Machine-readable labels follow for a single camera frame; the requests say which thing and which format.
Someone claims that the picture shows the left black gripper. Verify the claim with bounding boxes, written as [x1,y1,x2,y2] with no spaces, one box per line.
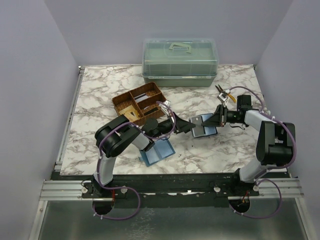
[151,112,195,140]

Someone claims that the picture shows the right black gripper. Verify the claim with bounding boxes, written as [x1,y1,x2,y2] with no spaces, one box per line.
[201,104,241,128]

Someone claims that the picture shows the brown wicker divided tray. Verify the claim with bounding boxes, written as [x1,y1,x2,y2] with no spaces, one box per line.
[112,82,166,126]

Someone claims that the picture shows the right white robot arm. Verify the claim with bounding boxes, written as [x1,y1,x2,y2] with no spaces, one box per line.
[201,93,297,196]

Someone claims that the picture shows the green clear-lid storage box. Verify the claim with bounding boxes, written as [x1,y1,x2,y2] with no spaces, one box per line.
[142,38,219,87]

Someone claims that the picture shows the dark credit card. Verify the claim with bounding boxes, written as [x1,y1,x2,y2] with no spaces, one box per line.
[144,107,158,116]

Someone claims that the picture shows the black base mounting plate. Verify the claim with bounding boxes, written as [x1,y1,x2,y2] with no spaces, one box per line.
[81,173,259,209]

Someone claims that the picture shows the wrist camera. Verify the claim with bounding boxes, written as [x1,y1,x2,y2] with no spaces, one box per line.
[157,100,171,116]
[217,91,230,107]

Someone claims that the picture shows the gold cards in tray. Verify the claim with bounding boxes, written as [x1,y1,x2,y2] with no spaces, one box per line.
[119,105,140,122]

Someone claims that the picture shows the yellow handled pliers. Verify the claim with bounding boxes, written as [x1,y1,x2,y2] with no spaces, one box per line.
[215,84,237,105]

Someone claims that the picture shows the blue plastic card sleeve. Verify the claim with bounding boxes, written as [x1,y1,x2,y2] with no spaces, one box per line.
[139,139,176,167]

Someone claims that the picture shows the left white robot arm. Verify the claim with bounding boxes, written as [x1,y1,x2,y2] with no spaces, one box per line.
[93,113,196,198]

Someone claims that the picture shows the black leather card holder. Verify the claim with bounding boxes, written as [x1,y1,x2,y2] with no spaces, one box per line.
[189,113,218,139]

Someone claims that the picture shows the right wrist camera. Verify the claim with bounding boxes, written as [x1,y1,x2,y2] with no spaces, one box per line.
[217,91,230,107]

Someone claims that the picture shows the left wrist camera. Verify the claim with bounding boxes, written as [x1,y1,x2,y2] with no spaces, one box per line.
[157,100,171,116]

